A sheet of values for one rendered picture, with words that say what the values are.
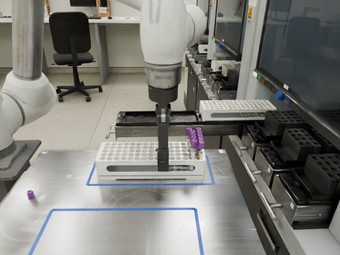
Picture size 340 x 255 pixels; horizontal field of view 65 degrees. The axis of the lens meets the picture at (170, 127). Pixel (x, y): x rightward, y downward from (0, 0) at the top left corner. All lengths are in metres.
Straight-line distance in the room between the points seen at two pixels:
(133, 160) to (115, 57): 4.00
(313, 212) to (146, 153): 0.46
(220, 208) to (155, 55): 0.39
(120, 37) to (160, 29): 4.01
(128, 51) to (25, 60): 3.57
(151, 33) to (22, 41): 0.61
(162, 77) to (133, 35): 3.96
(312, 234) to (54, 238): 0.62
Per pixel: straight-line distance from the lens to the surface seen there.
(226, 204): 0.70
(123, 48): 4.62
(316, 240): 0.81
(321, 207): 0.80
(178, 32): 0.61
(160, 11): 0.59
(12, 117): 1.15
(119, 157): 0.74
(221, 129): 1.10
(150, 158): 0.74
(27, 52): 1.12
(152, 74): 0.63
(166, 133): 0.64
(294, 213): 0.78
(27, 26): 1.09
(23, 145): 1.24
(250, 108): 1.13
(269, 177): 0.89
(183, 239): 0.61
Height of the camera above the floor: 1.29
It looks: 28 degrees down
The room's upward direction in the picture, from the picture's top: 1 degrees clockwise
